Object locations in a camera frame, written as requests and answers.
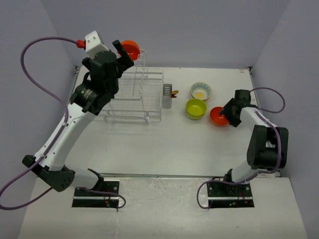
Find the orange bowl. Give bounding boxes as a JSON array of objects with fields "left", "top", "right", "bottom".
[
  {"left": 209, "top": 107, "right": 229, "bottom": 126},
  {"left": 121, "top": 40, "right": 141, "bottom": 61}
]

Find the white floral ceramic bowl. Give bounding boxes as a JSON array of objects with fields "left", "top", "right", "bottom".
[{"left": 191, "top": 94, "right": 210, "bottom": 101}]

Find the lime green bowl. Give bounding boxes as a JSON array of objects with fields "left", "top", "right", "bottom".
[
  {"left": 186, "top": 112, "right": 205, "bottom": 120},
  {"left": 185, "top": 99, "right": 207, "bottom": 116}
]

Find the yellow sun pattern bowl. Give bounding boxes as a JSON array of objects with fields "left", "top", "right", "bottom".
[{"left": 190, "top": 82, "right": 212, "bottom": 96}]

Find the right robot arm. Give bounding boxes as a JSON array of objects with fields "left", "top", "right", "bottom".
[{"left": 219, "top": 90, "right": 289, "bottom": 196}]

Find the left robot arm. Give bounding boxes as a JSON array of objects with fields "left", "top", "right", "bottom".
[{"left": 22, "top": 40, "right": 134, "bottom": 196}]

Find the small brown object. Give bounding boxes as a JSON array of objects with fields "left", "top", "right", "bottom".
[{"left": 169, "top": 90, "right": 179, "bottom": 98}]

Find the grey cutlery holder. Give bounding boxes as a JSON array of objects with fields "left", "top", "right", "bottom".
[{"left": 162, "top": 84, "right": 172, "bottom": 108}]

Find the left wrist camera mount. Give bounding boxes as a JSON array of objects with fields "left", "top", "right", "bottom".
[{"left": 76, "top": 31, "right": 109, "bottom": 59}]

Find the white wire dish rack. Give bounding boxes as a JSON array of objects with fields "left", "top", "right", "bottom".
[{"left": 99, "top": 49, "right": 163, "bottom": 124}]

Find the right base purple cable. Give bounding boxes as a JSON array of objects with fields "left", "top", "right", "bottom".
[{"left": 196, "top": 179, "right": 240, "bottom": 209}]

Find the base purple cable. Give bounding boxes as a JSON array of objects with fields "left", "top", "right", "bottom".
[
  {"left": 196, "top": 179, "right": 240, "bottom": 209},
  {"left": 77, "top": 187, "right": 127, "bottom": 209}
]

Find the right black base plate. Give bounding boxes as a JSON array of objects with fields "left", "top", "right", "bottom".
[{"left": 207, "top": 182, "right": 255, "bottom": 209}]

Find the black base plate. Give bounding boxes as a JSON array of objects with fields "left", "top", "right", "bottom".
[
  {"left": 72, "top": 179, "right": 123, "bottom": 209},
  {"left": 207, "top": 182, "right": 255, "bottom": 209}
]

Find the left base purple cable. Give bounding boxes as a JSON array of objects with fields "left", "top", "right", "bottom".
[{"left": 77, "top": 187, "right": 127, "bottom": 209}]

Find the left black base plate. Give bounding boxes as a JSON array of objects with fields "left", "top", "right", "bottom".
[{"left": 72, "top": 179, "right": 123, "bottom": 209}]

